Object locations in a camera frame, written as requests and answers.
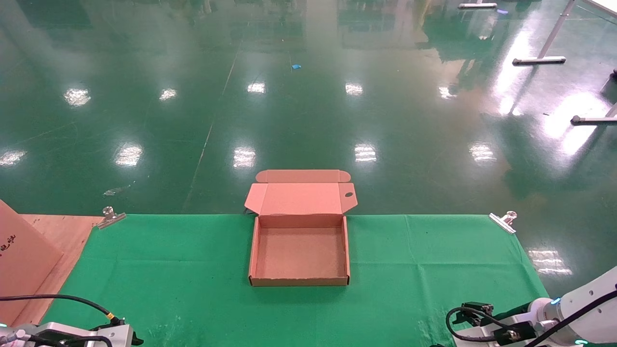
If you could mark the open brown cardboard box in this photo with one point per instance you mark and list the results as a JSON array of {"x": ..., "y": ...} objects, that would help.
[{"x": 299, "y": 250}]

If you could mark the white table top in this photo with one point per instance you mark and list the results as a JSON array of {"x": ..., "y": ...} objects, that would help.
[{"x": 608, "y": 5}]

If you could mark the dark caster wheel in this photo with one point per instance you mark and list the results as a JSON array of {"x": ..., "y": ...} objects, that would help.
[{"x": 611, "y": 82}]

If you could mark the grey metal table leg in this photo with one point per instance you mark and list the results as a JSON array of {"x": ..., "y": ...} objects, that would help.
[
  {"x": 593, "y": 120},
  {"x": 477, "y": 6},
  {"x": 537, "y": 60}
]

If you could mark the silver binder clip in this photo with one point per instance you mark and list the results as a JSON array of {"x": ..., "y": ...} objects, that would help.
[
  {"x": 501, "y": 222},
  {"x": 112, "y": 219}
]

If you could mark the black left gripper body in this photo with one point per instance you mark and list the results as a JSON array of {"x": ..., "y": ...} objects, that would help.
[{"x": 136, "y": 339}]

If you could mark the clear tape floor scrap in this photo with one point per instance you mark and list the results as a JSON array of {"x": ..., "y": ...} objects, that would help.
[{"x": 115, "y": 191}]

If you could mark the large carton with red print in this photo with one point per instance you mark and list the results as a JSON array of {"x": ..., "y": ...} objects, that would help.
[{"x": 24, "y": 260}]

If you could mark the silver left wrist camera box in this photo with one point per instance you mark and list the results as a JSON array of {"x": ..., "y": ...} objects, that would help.
[{"x": 120, "y": 332}]

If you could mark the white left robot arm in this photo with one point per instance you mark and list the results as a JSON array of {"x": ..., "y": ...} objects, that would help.
[{"x": 12, "y": 336}]

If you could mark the green table cloth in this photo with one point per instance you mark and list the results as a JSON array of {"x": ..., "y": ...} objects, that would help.
[{"x": 193, "y": 289}]

